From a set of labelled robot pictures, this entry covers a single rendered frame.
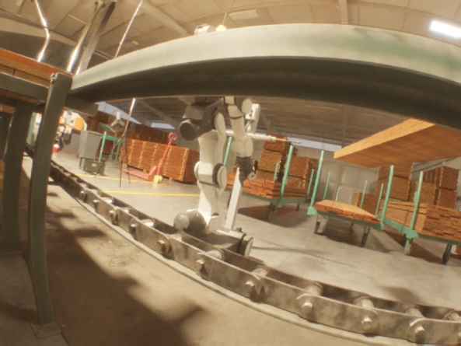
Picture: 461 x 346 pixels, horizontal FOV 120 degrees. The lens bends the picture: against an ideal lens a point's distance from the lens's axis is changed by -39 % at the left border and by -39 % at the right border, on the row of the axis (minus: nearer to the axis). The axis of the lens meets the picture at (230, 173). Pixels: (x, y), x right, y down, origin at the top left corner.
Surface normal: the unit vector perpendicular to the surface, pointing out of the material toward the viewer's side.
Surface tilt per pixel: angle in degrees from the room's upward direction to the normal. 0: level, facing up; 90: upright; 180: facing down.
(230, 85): 90
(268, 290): 90
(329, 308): 90
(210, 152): 111
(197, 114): 80
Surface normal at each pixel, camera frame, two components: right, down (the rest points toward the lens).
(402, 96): -0.46, -0.11
